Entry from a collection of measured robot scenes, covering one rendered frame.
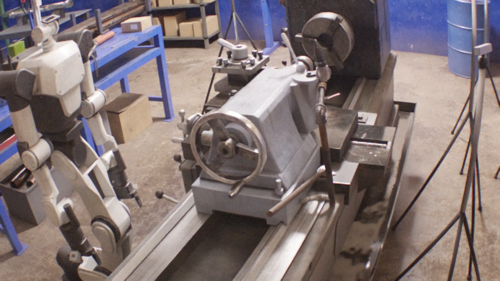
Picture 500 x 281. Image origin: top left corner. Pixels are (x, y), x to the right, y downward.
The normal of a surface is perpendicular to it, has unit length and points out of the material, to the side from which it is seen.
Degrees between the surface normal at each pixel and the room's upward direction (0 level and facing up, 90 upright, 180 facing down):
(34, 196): 90
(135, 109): 90
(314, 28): 90
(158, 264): 0
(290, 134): 70
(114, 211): 66
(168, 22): 90
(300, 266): 0
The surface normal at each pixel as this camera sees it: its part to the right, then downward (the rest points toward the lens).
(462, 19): -0.73, 0.36
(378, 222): -0.11, -0.90
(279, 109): 0.88, -0.04
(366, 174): -0.42, 0.43
